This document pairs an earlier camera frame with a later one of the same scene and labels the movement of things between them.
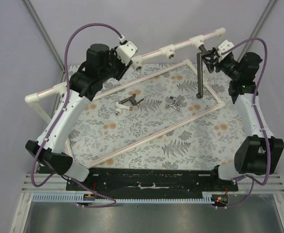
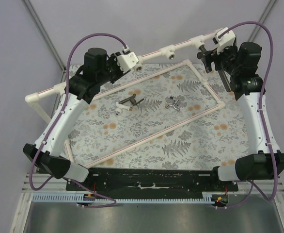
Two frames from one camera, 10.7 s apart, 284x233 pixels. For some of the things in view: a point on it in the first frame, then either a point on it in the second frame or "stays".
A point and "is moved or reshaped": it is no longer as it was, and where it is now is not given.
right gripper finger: [210, 67] stays
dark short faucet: [132, 99] stays
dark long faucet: [203, 52] is moved or reshaped
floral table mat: [150, 118] stays
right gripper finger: [214, 53] → [224, 80]
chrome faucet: [175, 105] stays
